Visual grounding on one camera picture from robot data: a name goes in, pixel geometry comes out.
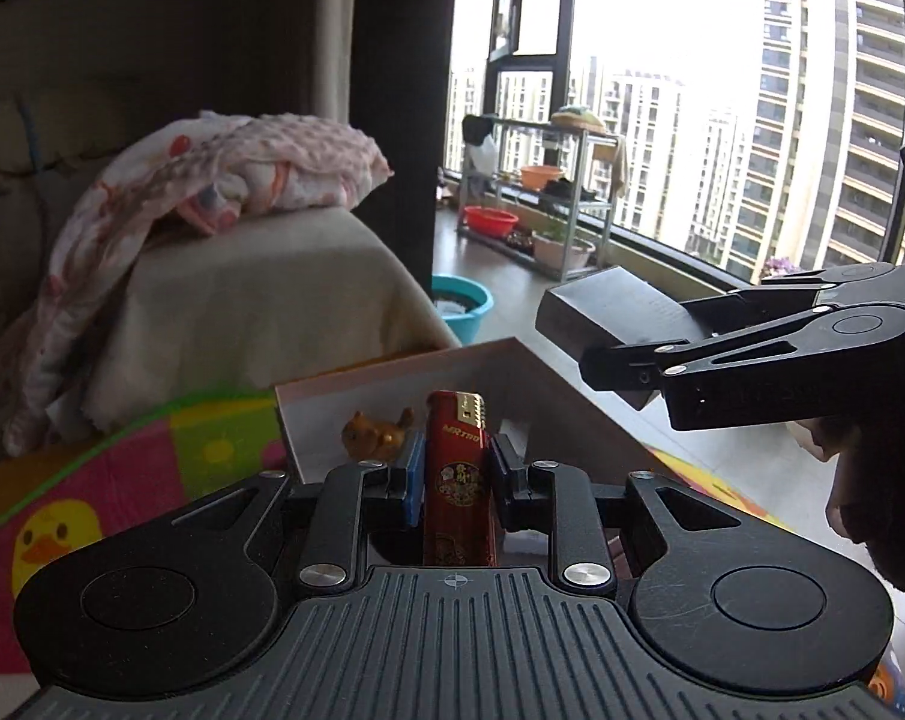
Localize dark curtain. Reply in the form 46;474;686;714
351;0;458;302

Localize red lighter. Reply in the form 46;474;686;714
422;390;499;568

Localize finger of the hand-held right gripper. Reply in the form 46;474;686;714
579;301;905;413
678;262;898;342

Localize metal balcony rack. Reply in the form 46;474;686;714
460;114;628;284

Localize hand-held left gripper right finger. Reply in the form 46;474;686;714
490;433;733;595

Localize plant pot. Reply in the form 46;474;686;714
531;232;598;272

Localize red plastic basin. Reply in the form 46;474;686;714
462;205;520;238

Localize blue plastic basin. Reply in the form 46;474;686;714
431;274;496;346

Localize beige covered sofa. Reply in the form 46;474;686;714
0;82;463;467

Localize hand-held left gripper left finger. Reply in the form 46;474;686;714
171;431;428;593

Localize person's right hand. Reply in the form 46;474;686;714
826;418;905;593

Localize brown squirrel figurine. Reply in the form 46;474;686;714
341;409;416;462

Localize pink cardboard box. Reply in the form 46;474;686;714
274;337;679;565

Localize pink floral blanket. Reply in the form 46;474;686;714
0;111;394;460

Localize colourful cartoon play mat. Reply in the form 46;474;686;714
0;386;905;720

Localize blue hose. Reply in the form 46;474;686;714
16;103;50;175

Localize beige pillow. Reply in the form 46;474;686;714
0;86;170;197

